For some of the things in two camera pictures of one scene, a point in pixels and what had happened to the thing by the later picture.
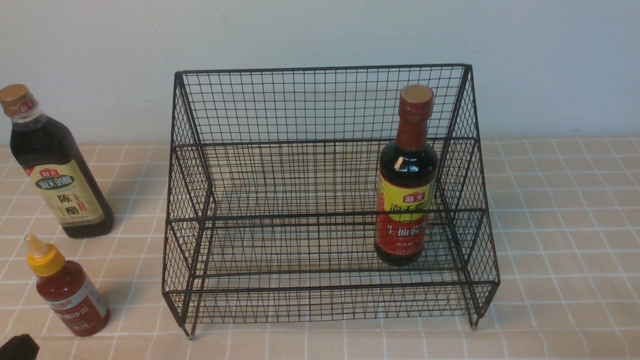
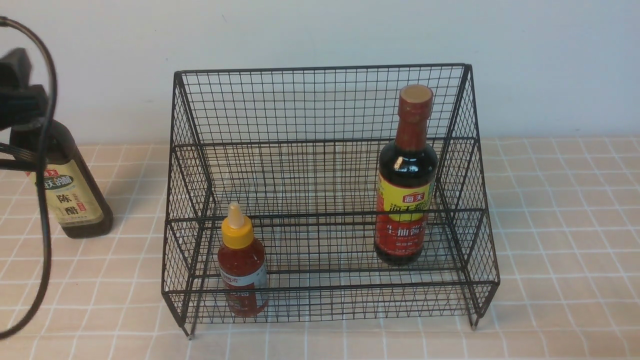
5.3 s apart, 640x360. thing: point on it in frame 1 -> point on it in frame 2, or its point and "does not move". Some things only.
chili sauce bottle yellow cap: x=64 y=287 -> x=242 y=266
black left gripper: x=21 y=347 -> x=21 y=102
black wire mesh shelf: x=326 y=194 does not move
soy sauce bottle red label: x=407 y=179 does not move
